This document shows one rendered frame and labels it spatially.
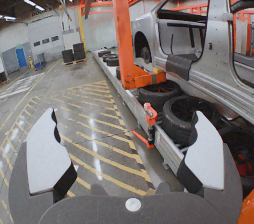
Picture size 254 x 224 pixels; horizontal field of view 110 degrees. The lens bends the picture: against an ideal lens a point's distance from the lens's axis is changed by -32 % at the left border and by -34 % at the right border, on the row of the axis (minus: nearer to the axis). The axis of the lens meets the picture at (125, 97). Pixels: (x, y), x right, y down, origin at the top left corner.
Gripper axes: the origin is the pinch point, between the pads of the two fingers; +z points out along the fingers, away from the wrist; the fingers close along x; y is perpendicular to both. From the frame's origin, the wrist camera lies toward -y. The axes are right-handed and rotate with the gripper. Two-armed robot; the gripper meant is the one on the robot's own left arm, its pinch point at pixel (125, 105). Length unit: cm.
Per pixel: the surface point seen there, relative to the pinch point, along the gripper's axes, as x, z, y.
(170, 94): 66, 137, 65
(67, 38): -395, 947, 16
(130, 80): 13, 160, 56
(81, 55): -218, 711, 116
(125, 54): 6, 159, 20
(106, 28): -140, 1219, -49
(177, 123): 54, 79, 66
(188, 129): 62, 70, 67
